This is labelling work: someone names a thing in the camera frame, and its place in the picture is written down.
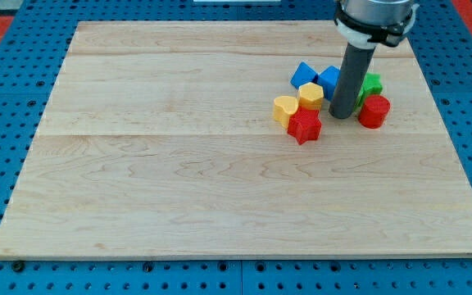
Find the blue cube block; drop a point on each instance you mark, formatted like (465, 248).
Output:
(328, 80)

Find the yellow heart block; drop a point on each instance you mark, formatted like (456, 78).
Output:
(284, 107)

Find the green star block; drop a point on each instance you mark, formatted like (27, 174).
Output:
(372, 85)

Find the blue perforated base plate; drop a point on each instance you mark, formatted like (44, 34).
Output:
(31, 54)

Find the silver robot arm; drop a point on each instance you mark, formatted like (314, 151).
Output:
(365, 24)

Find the yellow hexagon block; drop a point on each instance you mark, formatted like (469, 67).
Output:
(310, 96)

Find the blue triangle block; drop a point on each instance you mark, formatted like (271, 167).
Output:
(302, 75)

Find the red star block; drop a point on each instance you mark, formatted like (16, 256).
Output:
(305, 125)

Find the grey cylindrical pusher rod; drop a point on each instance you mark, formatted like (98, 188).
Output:
(354, 67)

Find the red cylinder block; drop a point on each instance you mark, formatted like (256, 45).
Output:
(374, 111)

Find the light wooden board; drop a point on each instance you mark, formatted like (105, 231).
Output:
(158, 143)

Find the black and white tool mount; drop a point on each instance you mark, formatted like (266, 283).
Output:
(365, 24)

